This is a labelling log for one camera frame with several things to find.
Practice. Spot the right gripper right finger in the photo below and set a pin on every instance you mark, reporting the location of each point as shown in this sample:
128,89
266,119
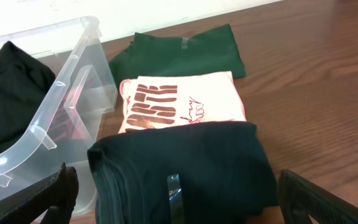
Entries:
301,202

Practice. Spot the pink printed t-shirt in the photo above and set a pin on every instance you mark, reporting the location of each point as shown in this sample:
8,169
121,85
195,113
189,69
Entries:
163,102

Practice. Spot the green t-shirt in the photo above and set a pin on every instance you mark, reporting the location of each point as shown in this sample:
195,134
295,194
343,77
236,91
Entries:
214,50

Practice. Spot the clear plastic storage bin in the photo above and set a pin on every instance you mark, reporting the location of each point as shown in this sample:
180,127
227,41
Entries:
67,122

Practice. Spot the black garment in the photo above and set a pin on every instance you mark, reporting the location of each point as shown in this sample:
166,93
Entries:
24,82

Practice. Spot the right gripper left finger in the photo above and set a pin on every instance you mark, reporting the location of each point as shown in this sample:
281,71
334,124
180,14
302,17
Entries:
54,197

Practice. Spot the dark teal folded garment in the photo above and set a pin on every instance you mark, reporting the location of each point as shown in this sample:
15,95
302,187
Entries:
223,171

